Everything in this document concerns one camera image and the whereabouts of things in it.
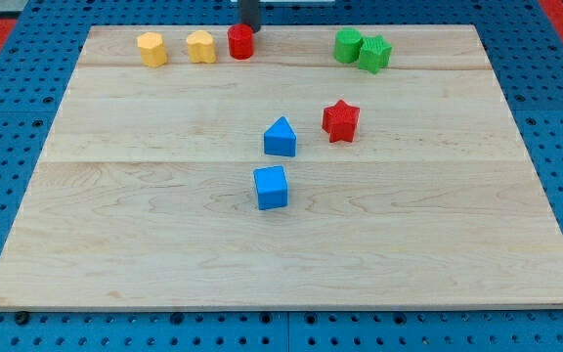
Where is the yellow hexagon block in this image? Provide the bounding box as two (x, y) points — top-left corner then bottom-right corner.
(137, 32), (168, 67)

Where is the blue cube block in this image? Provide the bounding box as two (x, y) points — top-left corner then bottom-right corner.
(253, 165), (288, 210)

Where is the blue triangle block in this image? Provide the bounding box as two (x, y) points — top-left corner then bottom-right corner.
(263, 116), (297, 157)

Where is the red star block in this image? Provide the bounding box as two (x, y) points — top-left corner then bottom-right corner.
(322, 100), (361, 143)

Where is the light wooden board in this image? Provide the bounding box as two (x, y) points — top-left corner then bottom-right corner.
(0, 25), (563, 312)

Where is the red cylinder block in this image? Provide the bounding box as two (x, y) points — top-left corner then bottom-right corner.
(227, 23), (254, 60)

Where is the green cylinder block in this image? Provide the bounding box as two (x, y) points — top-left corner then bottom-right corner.
(334, 27), (363, 64)

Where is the green star block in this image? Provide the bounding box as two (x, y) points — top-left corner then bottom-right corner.
(358, 35), (393, 74)

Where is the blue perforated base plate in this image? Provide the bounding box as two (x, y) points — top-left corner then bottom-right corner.
(0, 0), (563, 351)

